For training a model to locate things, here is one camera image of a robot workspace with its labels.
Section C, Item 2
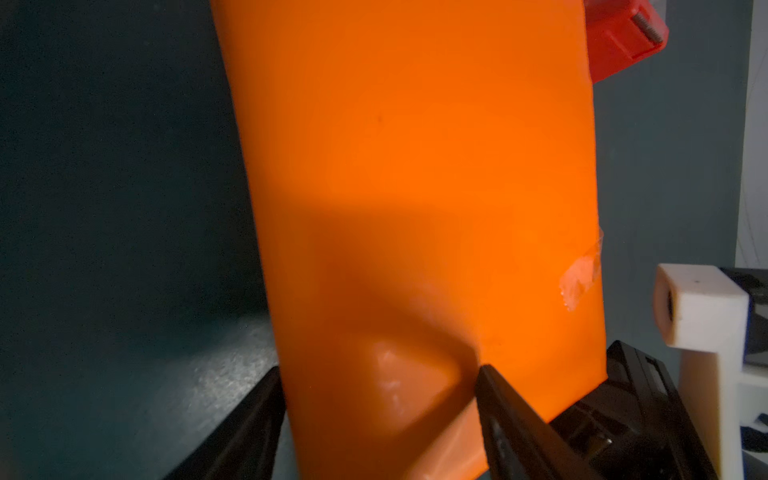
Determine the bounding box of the red tape dispenser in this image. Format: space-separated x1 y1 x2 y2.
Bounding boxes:
584 0 669 83

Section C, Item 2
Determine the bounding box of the orange wrapping paper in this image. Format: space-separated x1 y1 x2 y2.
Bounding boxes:
211 1 606 479

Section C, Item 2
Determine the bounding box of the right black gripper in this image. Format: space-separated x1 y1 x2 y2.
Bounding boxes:
550 341 717 479

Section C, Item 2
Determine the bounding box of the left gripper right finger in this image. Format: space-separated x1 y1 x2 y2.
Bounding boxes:
475 364 591 479

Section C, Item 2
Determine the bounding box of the green table mat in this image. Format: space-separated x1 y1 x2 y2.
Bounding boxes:
1 1 753 479

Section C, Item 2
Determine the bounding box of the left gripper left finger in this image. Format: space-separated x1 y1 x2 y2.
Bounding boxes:
165 366 286 480

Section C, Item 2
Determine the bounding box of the clear tape piece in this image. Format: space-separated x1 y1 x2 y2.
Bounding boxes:
558 228 604 312

